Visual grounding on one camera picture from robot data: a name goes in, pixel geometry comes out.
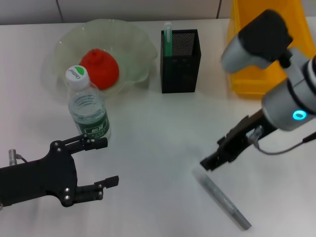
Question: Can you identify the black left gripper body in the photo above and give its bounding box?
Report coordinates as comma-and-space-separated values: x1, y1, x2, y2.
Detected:
0, 140, 79, 208

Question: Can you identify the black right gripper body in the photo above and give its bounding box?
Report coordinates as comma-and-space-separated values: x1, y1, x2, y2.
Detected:
217, 110, 275, 162

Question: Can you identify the clear green-labelled water bottle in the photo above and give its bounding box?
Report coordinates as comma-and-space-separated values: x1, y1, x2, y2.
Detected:
65, 64, 111, 139

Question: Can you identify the grey marker pen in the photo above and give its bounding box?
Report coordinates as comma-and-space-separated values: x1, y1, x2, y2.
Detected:
194, 167, 252, 231

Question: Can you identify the orange fruit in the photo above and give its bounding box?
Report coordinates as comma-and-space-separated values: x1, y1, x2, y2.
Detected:
79, 48, 120, 90

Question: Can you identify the green pen with white cap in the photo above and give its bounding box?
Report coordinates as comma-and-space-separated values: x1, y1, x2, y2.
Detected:
164, 21, 173, 57

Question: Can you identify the black mesh pen holder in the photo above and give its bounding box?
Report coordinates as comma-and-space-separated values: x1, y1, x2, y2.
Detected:
160, 29, 202, 94

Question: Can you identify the green glass fruit plate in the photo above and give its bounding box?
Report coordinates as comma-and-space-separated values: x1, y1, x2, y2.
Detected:
52, 19, 158, 97

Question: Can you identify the yellow plastic bin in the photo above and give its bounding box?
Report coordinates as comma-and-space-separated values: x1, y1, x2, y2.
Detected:
227, 0, 315, 99

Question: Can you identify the left wrist cable with connector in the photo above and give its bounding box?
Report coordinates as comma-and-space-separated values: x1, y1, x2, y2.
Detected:
8, 149, 28, 166

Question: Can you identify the wrist cable with connector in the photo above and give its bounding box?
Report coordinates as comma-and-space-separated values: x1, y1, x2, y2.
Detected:
251, 125, 316, 156
8, 149, 28, 166

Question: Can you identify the right wrist cable with connector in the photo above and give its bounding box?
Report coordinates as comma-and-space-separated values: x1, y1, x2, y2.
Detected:
251, 125, 316, 156

